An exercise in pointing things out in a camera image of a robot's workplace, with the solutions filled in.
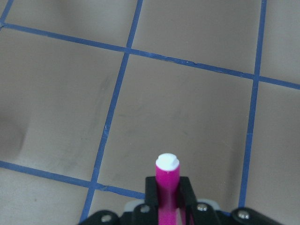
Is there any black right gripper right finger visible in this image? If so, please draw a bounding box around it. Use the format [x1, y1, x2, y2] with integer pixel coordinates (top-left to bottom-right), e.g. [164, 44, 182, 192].
[178, 176, 220, 225]

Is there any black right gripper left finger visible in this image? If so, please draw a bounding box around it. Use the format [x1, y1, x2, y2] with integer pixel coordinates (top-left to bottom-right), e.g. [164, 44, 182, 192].
[131, 176, 158, 225]

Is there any pink marker pen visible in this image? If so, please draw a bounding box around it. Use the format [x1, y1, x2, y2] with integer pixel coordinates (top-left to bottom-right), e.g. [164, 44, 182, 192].
[155, 153, 180, 225]

